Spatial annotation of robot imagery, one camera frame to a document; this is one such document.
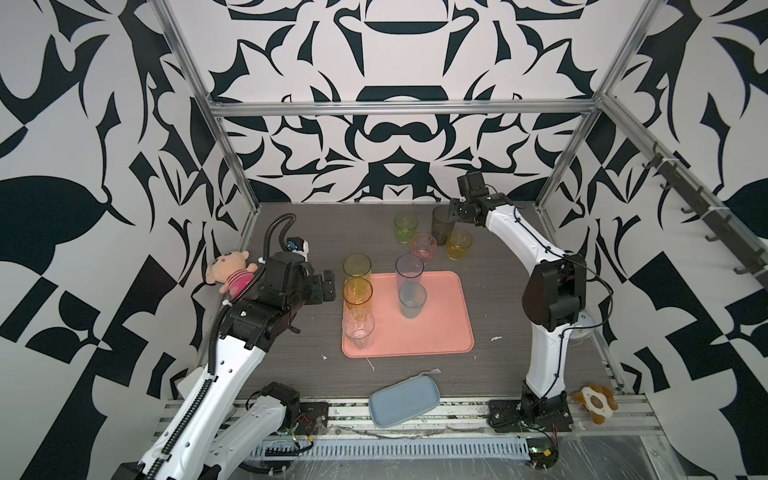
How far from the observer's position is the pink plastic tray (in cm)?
87

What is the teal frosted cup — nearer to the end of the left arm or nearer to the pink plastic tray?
the pink plastic tray

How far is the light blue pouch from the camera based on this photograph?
74 cm

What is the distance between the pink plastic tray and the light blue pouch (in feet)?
0.28

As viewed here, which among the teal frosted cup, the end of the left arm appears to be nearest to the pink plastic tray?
the teal frosted cup
